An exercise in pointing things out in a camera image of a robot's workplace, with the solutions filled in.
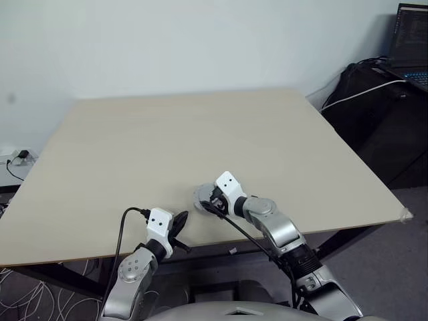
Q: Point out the black plug adapter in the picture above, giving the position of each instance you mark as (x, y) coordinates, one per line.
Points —
(23, 154)

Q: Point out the black table frame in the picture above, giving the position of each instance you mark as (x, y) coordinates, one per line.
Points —
(83, 277)

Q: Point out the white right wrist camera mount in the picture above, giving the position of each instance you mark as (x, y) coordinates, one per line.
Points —
(229, 185)

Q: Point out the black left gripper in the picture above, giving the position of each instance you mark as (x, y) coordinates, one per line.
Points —
(172, 235)

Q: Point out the grey robot torso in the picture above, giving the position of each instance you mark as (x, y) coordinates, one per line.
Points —
(240, 312)

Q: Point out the clear tape on table corner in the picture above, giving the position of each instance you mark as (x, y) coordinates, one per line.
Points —
(406, 215)

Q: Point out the round grey motor lid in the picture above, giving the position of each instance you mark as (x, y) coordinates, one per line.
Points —
(201, 194)

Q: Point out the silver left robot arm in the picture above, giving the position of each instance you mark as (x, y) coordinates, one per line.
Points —
(133, 267)

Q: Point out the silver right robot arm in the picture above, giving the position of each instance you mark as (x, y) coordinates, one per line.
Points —
(281, 227)

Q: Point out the black open laptop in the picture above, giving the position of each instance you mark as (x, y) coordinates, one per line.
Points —
(411, 36)

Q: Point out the large black case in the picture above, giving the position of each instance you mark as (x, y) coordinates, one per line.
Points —
(374, 133)

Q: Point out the white power strip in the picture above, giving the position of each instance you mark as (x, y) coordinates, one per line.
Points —
(11, 156)

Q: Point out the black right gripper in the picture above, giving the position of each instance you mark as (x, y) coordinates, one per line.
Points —
(218, 202)

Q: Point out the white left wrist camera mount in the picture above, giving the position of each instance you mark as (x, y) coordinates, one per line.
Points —
(160, 225)

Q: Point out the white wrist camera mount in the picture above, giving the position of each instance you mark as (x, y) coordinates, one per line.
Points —
(160, 225)
(229, 185)

